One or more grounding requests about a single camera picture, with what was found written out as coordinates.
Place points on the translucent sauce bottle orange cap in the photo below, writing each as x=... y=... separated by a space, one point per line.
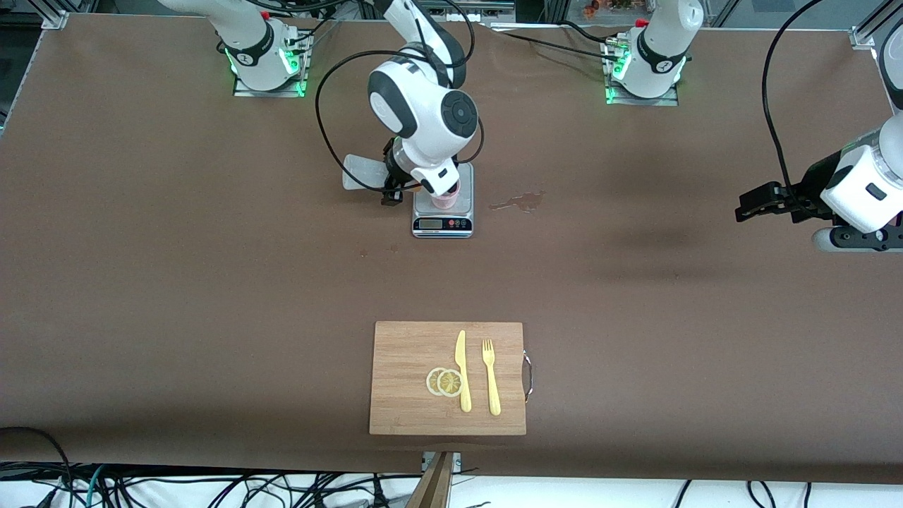
x=360 y=173

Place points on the wooden cutting board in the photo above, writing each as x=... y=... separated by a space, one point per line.
x=402 y=381

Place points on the metal table bracket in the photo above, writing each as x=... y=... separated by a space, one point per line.
x=457 y=462

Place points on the yellow plastic knife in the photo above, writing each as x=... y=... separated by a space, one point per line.
x=463 y=388

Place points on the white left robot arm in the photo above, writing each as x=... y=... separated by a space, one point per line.
x=868 y=180

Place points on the pink plastic cup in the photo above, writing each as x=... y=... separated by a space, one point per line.
x=446 y=201

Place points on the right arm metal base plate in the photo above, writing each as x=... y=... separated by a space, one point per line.
x=268 y=93

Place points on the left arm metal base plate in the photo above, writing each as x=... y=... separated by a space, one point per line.
x=642 y=101

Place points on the silver digital kitchen scale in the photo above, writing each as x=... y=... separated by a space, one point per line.
x=442 y=224

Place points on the yellow plastic fork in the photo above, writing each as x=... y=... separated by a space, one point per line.
x=493 y=388

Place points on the lemon slice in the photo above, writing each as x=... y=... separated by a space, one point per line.
x=450 y=383
x=431 y=382

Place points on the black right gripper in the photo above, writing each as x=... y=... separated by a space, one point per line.
x=390 y=176

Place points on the aluminium frame profile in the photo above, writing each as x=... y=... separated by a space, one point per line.
x=864 y=34

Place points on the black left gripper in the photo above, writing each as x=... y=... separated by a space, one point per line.
x=816 y=182

